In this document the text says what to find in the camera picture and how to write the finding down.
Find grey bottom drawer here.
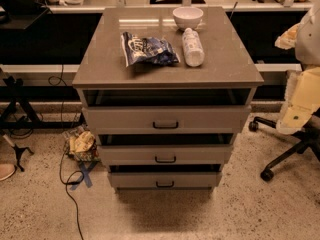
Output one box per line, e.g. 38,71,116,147
108,172,222,189

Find grey drawer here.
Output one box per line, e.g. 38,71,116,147
108,172,222,189
82,106,251,134
98,145,232,166

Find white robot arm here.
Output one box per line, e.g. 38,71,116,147
275,2,320,135

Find grey drawer cabinet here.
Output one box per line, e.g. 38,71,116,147
71,5,265,194

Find grey top drawer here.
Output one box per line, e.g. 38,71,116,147
82,106,251,134

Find grey middle drawer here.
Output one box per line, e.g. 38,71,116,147
98,145,232,166

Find blue chip bag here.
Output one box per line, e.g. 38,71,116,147
121,32,180,66

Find white plastic bottle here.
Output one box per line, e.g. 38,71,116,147
182,28,205,67

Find blue tape cross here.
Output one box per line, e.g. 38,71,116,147
70,161,98,190

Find white bowl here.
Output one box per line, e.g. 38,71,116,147
173,6,203,30

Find black tripod stand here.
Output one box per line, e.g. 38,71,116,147
0,129,34,172

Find black office chair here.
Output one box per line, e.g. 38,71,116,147
248,107,320,182

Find black floor cable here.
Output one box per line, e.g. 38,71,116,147
47,63,86,240

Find black table frame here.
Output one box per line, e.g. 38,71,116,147
0,75,85,130

